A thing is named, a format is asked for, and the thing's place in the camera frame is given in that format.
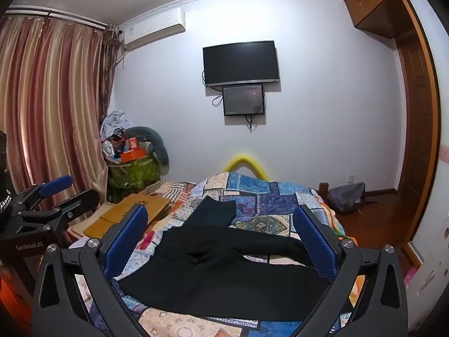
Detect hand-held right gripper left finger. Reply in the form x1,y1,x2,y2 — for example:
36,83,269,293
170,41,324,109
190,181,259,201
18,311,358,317
33,204,148,337

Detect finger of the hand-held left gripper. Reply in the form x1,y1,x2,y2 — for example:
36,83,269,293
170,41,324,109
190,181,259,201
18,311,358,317
17,188,101,231
13,174,74,208

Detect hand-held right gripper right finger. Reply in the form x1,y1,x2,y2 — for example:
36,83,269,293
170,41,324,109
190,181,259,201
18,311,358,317
292,204,410,337

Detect black pants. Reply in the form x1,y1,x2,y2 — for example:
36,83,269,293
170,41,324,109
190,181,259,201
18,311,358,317
119,197,332,322

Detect wooden lap table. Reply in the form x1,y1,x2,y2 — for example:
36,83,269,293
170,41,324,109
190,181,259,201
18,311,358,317
83,193,172,239

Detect white sheet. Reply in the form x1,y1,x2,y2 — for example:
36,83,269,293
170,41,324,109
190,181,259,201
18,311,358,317
69,235,93,251

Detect grey backpack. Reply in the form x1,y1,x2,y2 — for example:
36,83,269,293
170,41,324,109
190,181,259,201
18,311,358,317
328,182,366,215

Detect green bag with orange item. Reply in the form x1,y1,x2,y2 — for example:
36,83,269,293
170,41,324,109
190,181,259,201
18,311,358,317
107,156,161,193

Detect striped orange cloth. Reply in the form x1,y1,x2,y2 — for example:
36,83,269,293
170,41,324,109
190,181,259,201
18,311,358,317
152,182,198,205

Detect orange box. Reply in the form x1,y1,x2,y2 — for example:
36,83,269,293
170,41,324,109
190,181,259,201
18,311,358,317
119,147,145,163

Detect patchwork blanket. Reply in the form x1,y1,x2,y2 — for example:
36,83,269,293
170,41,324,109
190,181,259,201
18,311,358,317
67,171,365,337

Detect white clothing pile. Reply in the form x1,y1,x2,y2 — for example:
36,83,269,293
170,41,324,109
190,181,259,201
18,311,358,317
100,110,132,138

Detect striped pink curtain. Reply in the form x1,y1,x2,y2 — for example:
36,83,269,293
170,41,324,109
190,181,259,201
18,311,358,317
0,16,120,253

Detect grey plush pillow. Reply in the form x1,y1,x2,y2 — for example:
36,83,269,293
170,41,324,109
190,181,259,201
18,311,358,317
124,126,170,165

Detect yellow foam tube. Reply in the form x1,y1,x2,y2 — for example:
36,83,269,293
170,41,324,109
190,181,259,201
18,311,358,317
224,153,269,182

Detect white cabinet with stickers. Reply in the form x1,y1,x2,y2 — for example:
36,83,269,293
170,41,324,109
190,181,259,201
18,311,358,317
403,214,449,334

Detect small black monitor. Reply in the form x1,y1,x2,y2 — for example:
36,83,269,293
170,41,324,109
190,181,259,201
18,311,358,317
222,83,265,116

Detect wooden door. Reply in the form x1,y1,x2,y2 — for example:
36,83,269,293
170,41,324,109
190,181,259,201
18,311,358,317
395,0,443,267

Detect curtain rod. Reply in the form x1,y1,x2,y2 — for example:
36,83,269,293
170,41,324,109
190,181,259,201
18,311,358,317
6,4,108,29

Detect white air conditioner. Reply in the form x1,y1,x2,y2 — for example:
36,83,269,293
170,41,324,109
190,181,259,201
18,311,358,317
119,8,186,52

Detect wooden overhead cabinet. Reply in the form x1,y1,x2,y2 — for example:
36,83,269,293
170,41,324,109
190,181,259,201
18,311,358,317
344,0,412,38

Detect black wall television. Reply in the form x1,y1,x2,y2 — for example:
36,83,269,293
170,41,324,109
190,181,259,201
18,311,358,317
202,41,280,88

